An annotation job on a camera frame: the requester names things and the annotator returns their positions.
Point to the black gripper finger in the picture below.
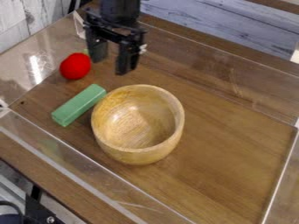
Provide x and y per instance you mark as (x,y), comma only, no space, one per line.
(98,45)
(127,57)

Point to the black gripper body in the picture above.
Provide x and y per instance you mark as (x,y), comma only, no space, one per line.
(113,22)

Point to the red plush strawberry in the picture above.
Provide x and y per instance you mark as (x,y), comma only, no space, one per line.
(75,66)

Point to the green rectangular block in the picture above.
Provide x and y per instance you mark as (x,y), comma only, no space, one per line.
(78,105)

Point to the wooden bowl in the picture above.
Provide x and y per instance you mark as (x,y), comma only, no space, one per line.
(138,124)

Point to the black table clamp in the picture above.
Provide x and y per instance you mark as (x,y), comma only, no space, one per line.
(37,213)

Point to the clear acrylic corner bracket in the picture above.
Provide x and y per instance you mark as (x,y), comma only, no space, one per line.
(79,23)

